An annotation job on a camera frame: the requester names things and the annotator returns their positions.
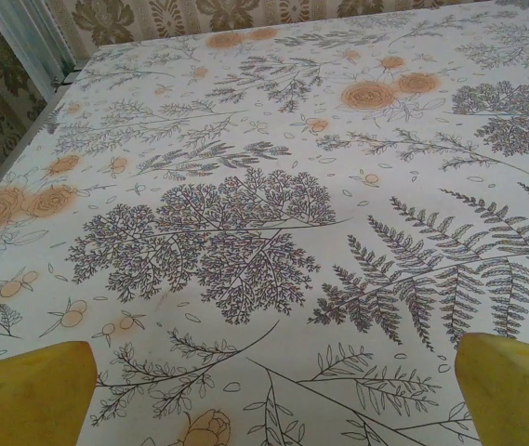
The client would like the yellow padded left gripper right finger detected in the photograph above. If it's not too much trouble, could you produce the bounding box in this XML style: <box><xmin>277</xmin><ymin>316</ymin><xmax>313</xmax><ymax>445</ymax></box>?
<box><xmin>454</xmin><ymin>332</ymin><xmax>529</xmax><ymax>446</ymax></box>

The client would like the aluminium frame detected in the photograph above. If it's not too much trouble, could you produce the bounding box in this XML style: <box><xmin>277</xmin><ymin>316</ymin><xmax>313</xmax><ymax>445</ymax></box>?
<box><xmin>0</xmin><ymin>0</ymin><xmax>80</xmax><ymax>102</ymax></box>

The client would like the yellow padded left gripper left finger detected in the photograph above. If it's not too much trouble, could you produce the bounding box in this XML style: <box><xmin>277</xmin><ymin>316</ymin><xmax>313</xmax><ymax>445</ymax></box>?
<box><xmin>0</xmin><ymin>340</ymin><xmax>99</xmax><ymax>446</ymax></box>

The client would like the white floral tablecloth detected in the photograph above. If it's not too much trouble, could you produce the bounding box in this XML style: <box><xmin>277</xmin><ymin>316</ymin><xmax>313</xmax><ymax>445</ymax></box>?
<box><xmin>0</xmin><ymin>0</ymin><xmax>529</xmax><ymax>446</ymax></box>

